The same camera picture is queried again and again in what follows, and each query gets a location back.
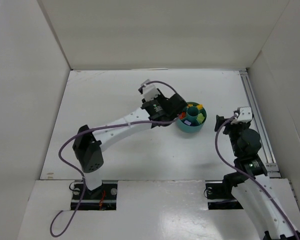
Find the light green lego brick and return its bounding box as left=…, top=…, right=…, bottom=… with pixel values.
left=196, top=113, right=206, bottom=125

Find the orange cone lego piece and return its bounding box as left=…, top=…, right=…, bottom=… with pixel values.
left=179, top=112, right=186, bottom=120

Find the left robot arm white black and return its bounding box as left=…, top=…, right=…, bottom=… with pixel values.
left=72, top=93, right=187, bottom=196

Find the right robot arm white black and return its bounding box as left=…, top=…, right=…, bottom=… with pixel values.
left=214, top=113, right=300, bottom=240

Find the teal round divided container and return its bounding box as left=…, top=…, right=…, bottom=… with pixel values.
left=176, top=101, right=207, bottom=134

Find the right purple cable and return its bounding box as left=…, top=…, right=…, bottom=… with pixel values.
left=214, top=113, right=300, bottom=238

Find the purple cable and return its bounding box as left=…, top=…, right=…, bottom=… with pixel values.
left=49, top=79, right=181, bottom=238
left=214, top=113, right=300, bottom=238

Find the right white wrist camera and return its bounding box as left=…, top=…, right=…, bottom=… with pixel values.
left=231, top=106, right=254, bottom=124

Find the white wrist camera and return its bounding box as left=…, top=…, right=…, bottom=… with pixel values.
left=138, top=79, right=161, bottom=102
left=231, top=106, right=254, bottom=124

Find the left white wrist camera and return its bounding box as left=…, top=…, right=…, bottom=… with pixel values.
left=138, top=79, right=161, bottom=102

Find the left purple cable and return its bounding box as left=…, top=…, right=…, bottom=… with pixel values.
left=49, top=79, right=181, bottom=238

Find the aluminium rail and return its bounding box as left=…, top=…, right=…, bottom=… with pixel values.
left=239, top=70, right=282, bottom=179

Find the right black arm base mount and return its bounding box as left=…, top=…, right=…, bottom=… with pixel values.
left=203, top=172, right=243, bottom=210

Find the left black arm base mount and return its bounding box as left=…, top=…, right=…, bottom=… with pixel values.
left=69, top=180, right=118, bottom=211

